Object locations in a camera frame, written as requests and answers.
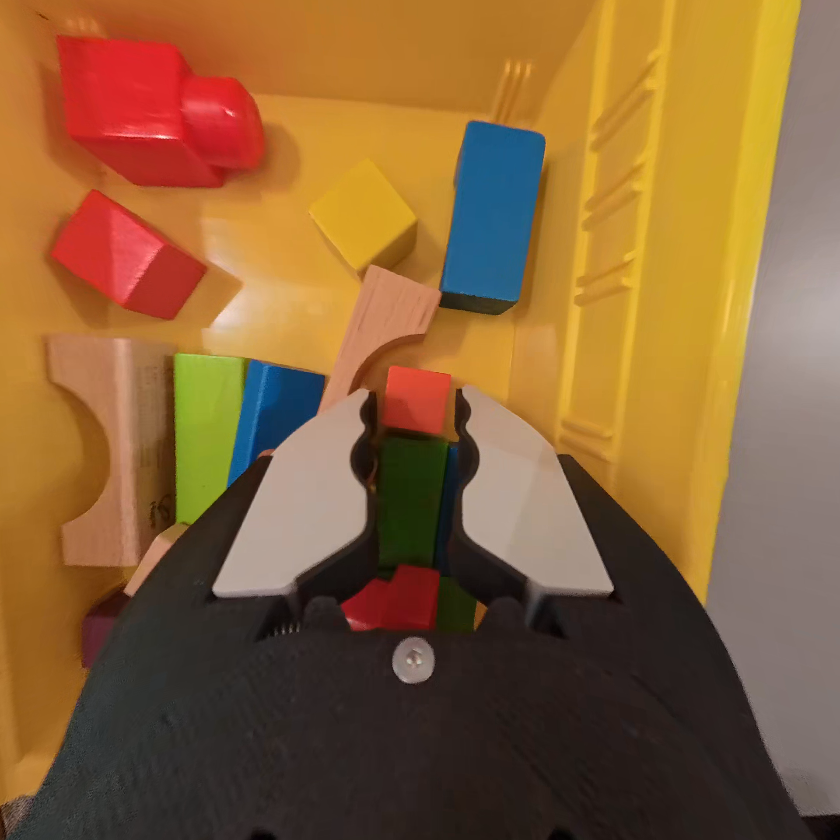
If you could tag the pale wooden block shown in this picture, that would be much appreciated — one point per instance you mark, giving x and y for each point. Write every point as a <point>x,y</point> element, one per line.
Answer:
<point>154,558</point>

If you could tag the red cube block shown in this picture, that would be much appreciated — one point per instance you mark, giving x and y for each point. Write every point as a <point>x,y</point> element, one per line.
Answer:
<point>417,400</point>

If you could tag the wooden arch block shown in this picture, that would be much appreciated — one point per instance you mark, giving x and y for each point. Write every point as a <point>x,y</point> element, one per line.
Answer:
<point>394,302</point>
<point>131,394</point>

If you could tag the dark blue block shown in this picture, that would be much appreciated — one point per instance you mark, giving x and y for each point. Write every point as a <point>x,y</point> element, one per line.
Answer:
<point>447,505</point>

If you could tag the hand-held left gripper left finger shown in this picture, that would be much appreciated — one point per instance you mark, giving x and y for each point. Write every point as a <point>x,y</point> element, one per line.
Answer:
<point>295,512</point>

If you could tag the red peg block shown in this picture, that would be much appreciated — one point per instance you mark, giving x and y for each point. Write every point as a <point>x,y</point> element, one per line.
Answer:
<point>124,98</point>

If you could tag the light green block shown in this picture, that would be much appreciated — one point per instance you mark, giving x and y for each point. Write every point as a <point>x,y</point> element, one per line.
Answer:
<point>207,433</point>

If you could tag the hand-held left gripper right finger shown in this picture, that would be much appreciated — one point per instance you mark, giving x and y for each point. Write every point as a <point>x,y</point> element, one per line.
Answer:
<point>525,512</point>

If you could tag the yellow storage bin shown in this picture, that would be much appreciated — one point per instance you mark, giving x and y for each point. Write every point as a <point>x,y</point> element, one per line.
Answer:
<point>394,118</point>

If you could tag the red triangular block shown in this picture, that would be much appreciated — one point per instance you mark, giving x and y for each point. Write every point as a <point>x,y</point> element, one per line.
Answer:
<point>124,256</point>

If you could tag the bright green block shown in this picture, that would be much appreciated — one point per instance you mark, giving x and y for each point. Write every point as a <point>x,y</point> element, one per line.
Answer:
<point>454,607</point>

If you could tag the small red block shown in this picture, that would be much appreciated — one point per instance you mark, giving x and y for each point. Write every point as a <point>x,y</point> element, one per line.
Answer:
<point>410,597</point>

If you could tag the yellow cube block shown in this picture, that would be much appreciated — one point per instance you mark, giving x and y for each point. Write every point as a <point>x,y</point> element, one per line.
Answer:
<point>361,216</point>

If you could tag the dark green block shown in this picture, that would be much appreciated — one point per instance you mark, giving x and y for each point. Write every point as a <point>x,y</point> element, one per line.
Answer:
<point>413,499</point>

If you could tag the large blue block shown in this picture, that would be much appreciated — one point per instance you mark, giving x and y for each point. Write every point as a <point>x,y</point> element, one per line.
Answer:
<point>492,210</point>

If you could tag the purple block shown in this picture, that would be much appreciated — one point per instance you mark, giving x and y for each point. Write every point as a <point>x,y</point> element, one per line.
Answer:
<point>98,633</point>

